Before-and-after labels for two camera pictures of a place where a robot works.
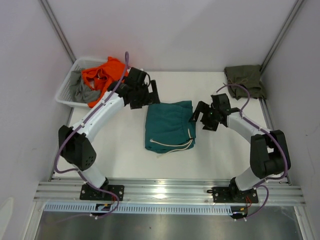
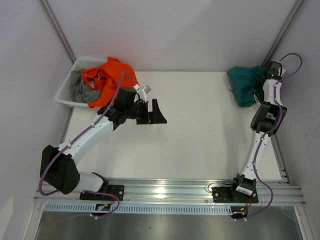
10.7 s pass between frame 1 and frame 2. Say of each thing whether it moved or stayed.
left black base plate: stayed
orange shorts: stayed
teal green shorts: moved
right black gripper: moved
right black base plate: stayed
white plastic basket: stayed
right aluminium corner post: stayed
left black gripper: moved
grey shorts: stayed
